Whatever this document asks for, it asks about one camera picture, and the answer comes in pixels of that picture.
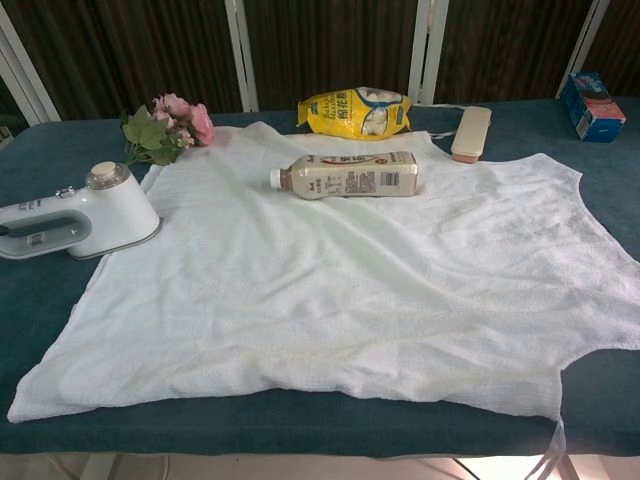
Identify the white handheld steam iron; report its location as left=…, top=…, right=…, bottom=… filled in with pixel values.
left=0, top=160, right=163, bottom=262

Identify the white cloth garment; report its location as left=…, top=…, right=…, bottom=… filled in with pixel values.
left=7, top=119, right=640, bottom=480

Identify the beige milk tea bottle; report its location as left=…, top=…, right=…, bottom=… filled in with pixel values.
left=269, top=151, right=419, bottom=202

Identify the yellow bag of cotton balls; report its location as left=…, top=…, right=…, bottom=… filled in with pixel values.
left=297, top=86, right=414, bottom=141

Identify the beige oblong case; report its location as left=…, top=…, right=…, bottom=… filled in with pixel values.
left=450, top=106, right=494, bottom=164

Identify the pink artificial flower bouquet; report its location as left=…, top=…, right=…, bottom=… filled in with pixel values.
left=119, top=91, right=216, bottom=169

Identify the dark brown bamboo screen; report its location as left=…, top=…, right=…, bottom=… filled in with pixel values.
left=0, top=0, right=640, bottom=124

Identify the teal table cover cloth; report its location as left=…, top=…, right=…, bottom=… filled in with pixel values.
left=0, top=95, right=640, bottom=460

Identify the blue cardboard box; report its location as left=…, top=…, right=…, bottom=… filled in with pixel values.
left=558, top=71, right=628, bottom=144

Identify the white screen frame post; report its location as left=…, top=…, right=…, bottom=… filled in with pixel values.
left=408, top=0, right=450, bottom=107
left=555, top=0, right=620, bottom=100
left=0, top=8, right=62, bottom=139
left=224, top=0, right=260, bottom=113

